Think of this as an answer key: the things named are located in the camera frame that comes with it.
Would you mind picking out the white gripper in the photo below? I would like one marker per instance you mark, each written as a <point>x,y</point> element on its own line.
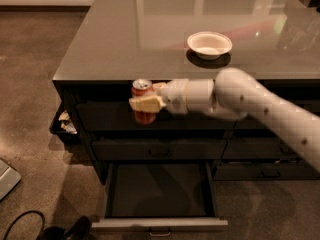
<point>175,96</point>

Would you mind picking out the middle right drawer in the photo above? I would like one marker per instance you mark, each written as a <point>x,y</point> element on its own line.
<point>257,148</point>

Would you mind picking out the dark grey drawer cabinet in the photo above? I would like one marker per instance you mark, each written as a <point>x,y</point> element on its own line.
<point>277,42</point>

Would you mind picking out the middle left drawer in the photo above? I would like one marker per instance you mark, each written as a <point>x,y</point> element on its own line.
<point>158,149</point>

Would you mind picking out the bottom right drawer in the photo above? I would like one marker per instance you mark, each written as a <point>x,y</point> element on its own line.
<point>263,171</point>

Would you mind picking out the red coke can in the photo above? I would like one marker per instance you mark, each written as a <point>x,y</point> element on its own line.
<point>139,88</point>

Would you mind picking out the black bin with trash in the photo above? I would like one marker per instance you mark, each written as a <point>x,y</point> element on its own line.
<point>62,128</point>

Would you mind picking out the white paper bowl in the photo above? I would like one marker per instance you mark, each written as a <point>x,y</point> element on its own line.
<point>209,45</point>

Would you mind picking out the open bottom left drawer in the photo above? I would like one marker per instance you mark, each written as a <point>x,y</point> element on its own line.
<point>159,198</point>

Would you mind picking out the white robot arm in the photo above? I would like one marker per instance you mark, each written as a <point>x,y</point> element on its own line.
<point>232,95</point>

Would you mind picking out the grey flat floor object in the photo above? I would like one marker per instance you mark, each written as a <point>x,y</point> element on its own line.
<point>9,178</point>

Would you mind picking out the top left drawer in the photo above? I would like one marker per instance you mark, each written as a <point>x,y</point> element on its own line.
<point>103,116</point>

